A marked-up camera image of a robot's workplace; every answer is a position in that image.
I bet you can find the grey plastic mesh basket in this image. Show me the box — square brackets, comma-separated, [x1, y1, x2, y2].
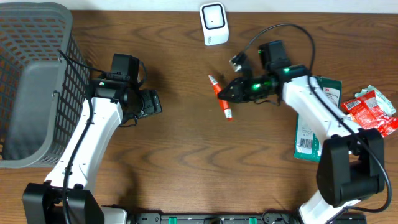
[1, 2, 90, 169]

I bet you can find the light green wipes pack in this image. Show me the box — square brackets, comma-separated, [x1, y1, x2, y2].
[354, 85, 397, 116]

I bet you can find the white barcode scanner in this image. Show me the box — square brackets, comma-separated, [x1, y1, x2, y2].
[199, 2, 229, 46]

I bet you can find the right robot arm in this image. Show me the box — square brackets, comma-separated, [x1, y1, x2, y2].
[218, 65, 392, 223]

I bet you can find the red packet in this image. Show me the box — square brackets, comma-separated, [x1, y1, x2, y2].
[208, 75, 233, 121]

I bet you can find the dark green packet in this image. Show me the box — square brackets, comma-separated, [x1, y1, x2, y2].
[294, 77, 342, 162]

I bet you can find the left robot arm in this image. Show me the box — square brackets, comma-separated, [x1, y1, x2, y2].
[22, 79, 162, 223]

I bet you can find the red snack bag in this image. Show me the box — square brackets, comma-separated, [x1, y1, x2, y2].
[340, 90, 397, 137]

